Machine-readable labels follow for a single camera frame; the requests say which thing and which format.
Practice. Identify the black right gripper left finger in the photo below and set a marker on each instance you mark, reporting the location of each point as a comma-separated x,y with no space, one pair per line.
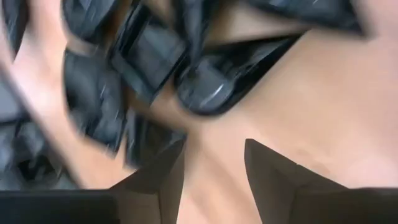
93,208

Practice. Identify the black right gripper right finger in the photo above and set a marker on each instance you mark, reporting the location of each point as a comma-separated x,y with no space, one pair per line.
311,205

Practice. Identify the black teardrop mini plate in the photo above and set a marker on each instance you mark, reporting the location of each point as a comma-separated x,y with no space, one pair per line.
146,137
211,93

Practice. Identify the black square mini plate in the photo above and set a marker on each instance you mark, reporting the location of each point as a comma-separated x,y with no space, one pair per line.
311,12
152,56

